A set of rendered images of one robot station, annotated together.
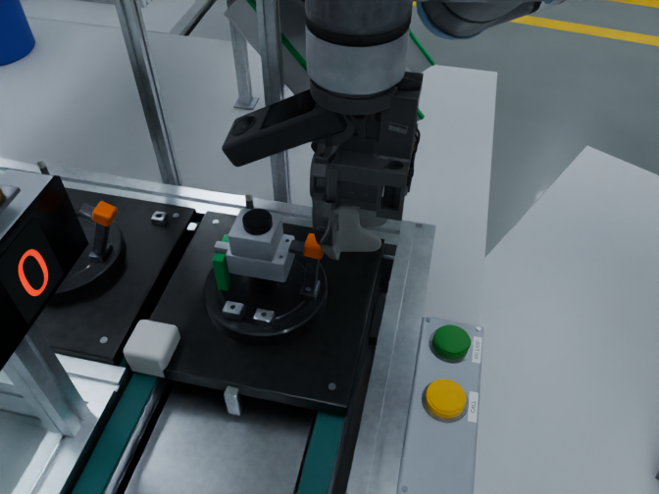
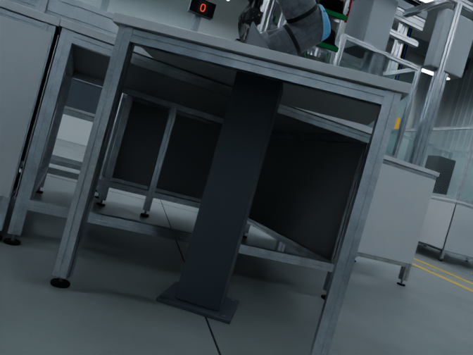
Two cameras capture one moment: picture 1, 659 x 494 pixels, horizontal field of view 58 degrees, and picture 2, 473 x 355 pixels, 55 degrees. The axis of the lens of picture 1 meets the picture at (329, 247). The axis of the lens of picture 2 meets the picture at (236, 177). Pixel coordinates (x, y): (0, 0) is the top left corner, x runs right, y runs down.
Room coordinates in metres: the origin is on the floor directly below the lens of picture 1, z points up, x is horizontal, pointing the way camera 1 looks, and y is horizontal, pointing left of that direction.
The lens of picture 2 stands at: (-0.63, -1.82, 0.50)
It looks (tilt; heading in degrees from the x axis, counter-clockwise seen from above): 1 degrees down; 56
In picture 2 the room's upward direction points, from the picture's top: 15 degrees clockwise
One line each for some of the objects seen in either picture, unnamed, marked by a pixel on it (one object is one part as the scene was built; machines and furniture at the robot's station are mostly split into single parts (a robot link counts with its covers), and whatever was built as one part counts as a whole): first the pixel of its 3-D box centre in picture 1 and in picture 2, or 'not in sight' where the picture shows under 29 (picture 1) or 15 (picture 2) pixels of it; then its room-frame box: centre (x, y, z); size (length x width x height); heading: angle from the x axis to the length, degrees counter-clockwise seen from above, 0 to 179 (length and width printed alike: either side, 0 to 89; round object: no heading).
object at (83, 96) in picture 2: not in sight; (80, 96); (0.28, 2.21, 0.73); 0.62 x 0.42 x 0.23; 167
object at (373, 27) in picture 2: not in sight; (362, 59); (1.72, 0.55, 1.50); 0.38 x 0.21 x 0.88; 77
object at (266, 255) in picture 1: (250, 240); not in sight; (0.43, 0.08, 1.06); 0.08 x 0.04 x 0.07; 77
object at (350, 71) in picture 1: (357, 48); not in sight; (0.41, -0.02, 1.29); 0.08 x 0.08 x 0.05
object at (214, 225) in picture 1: (268, 299); not in sight; (0.43, 0.07, 0.96); 0.24 x 0.24 x 0.02; 77
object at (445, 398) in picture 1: (444, 400); not in sight; (0.30, -0.12, 0.96); 0.04 x 0.04 x 0.02
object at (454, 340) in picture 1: (451, 343); not in sight; (0.37, -0.13, 0.96); 0.04 x 0.04 x 0.02
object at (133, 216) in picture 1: (55, 234); not in sight; (0.49, 0.32, 1.01); 0.24 x 0.24 x 0.13; 77
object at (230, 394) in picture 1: (233, 401); not in sight; (0.31, 0.10, 0.95); 0.01 x 0.01 x 0.04; 77
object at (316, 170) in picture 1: (362, 139); (253, 11); (0.41, -0.03, 1.21); 0.09 x 0.08 x 0.12; 77
